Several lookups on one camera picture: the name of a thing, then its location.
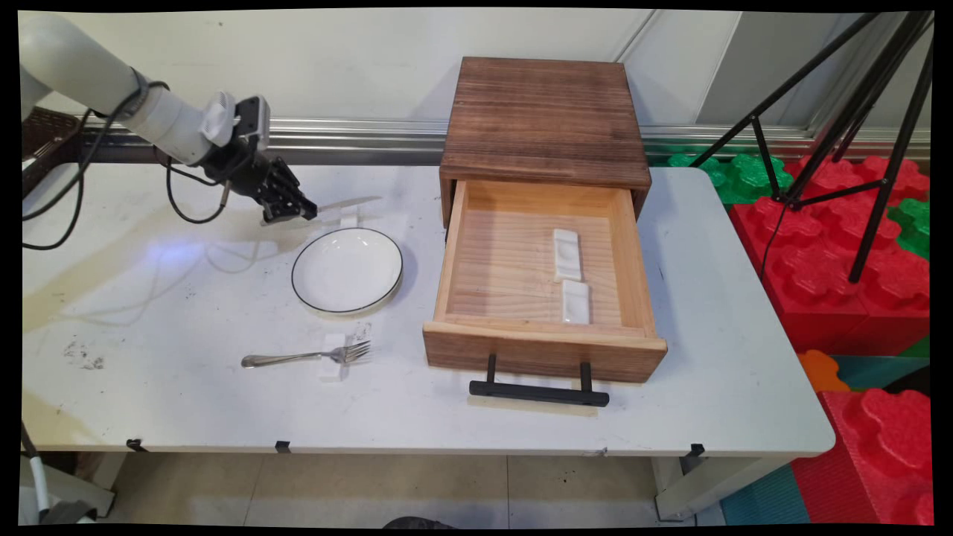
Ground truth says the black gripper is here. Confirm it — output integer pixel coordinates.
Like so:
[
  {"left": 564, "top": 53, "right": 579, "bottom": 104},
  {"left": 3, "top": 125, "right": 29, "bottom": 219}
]
[{"left": 203, "top": 138, "right": 319, "bottom": 225}]

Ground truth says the silver table knife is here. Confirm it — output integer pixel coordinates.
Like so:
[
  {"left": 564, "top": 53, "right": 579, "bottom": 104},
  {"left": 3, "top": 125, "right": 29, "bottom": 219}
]
[{"left": 261, "top": 196, "right": 383, "bottom": 226}]

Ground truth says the white plate with black rim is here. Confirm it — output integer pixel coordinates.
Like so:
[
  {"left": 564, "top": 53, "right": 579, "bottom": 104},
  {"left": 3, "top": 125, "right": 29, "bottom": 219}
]
[{"left": 290, "top": 227, "right": 404, "bottom": 316}]

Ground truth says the silver fork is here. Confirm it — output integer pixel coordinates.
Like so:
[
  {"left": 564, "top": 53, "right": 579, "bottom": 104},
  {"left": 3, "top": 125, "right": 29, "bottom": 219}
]
[{"left": 240, "top": 341, "right": 372, "bottom": 369}]

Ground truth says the light wooden drawer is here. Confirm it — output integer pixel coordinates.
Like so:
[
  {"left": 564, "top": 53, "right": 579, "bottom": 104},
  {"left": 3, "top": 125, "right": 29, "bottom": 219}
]
[{"left": 422, "top": 179, "right": 669, "bottom": 384}]

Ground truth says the brown woven basket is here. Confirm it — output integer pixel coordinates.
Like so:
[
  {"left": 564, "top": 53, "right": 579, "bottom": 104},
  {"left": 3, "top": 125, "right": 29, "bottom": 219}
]
[{"left": 21, "top": 106, "right": 83, "bottom": 199}]

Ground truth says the dark wooden drawer cabinet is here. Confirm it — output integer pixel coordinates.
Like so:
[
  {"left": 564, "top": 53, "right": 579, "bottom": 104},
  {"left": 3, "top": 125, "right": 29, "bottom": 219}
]
[{"left": 439, "top": 57, "right": 653, "bottom": 229}]

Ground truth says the white table leg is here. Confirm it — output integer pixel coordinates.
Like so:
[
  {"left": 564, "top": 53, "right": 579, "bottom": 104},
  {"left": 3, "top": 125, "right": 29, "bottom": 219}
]
[{"left": 651, "top": 456, "right": 790, "bottom": 522}]

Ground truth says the large red foam block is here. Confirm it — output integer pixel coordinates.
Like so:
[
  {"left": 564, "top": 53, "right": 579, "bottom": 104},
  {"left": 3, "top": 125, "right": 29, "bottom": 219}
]
[{"left": 728, "top": 155, "right": 931, "bottom": 357}]

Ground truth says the orange foam piece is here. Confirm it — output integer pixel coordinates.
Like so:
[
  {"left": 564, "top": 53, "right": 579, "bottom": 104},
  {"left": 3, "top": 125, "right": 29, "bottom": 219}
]
[{"left": 797, "top": 350, "right": 851, "bottom": 394}]

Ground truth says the teal foam mat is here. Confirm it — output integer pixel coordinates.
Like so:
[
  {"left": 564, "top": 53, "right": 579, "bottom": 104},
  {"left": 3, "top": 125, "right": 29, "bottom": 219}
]
[{"left": 718, "top": 462, "right": 812, "bottom": 526}]

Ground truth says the black tripod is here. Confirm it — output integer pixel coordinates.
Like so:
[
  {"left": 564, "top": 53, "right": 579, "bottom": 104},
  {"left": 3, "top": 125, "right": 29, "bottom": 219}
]
[{"left": 689, "top": 10, "right": 935, "bottom": 284}]

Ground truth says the small green foam block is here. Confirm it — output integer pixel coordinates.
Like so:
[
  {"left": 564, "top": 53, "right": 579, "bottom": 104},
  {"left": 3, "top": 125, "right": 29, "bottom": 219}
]
[{"left": 887, "top": 197, "right": 931, "bottom": 261}]

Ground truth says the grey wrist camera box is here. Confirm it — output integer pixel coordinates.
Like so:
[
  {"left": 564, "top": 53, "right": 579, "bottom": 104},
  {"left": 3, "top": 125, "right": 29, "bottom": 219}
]
[{"left": 200, "top": 91, "right": 271, "bottom": 150}]

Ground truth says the aluminium wall rail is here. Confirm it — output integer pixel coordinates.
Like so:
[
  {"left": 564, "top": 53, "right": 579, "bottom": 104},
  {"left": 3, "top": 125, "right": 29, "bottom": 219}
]
[{"left": 74, "top": 115, "right": 931, "bottom": 166}]

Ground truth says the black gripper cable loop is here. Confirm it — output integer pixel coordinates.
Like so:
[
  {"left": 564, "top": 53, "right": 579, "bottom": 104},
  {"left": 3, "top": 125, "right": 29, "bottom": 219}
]
[{"left": 164, "top": 149, "right": 229, "bottom": 225}]

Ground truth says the long black arm cable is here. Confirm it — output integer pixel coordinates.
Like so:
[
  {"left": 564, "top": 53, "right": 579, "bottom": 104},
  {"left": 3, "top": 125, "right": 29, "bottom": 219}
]
[{"left": 22, "top": 80, "right": 170, "bottom": 251}]

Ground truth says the black drawer handle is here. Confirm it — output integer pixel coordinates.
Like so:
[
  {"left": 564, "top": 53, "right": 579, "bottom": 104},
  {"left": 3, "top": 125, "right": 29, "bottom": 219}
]
[{"left": 468, "top": 354, "right": 611, "bottom": 408}]

